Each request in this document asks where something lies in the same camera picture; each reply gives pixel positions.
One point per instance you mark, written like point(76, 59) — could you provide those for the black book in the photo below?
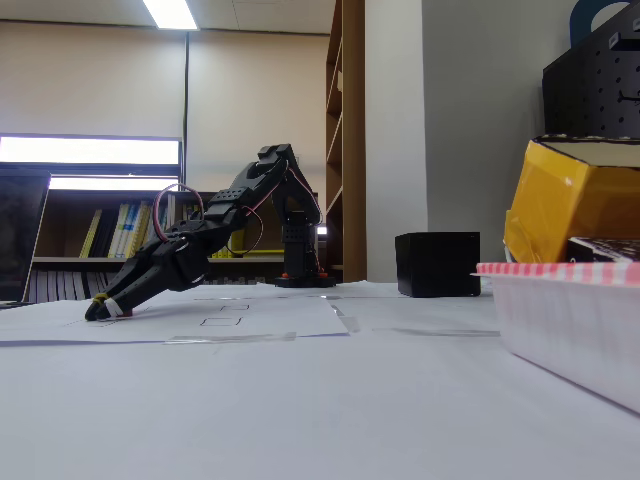
point(106, 235)

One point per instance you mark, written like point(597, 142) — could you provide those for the ceiling light panel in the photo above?
point(170, 14)

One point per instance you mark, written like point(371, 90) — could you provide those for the yellow white book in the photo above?
point(136, 225)

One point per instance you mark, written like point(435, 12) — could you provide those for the slim yellow book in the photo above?
point(91, 232)

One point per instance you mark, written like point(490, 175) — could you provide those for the white binder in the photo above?
point(39, 286)
point(67, 286)

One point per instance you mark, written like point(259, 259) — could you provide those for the white blue book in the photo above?
point(121, 227)
point(162, 220)

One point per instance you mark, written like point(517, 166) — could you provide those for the flat yellow book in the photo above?
point(267, 253)

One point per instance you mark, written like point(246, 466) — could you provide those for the black plastic bin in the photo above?
point(437, 265)

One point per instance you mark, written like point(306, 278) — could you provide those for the white paper with drawn squares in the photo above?
point(250, 327)

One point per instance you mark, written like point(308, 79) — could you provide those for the black vertical conduit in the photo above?
point(187, 100)

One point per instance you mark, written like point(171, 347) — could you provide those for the yellow cardboard box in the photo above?
point(560, 210)

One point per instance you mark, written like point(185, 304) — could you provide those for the tall wooden shelf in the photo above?
point(352, 75)

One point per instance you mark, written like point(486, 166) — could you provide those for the blue curved object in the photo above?
point(580, 20)

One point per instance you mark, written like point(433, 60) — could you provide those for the black printed snack package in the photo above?
point(605, 250)

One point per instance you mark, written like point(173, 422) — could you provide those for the black pegboard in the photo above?
point(590, 85)

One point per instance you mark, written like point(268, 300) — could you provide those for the dark monitor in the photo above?
point(20, 235)

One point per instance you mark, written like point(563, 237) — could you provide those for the pink checked tray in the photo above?
point(565, 320)

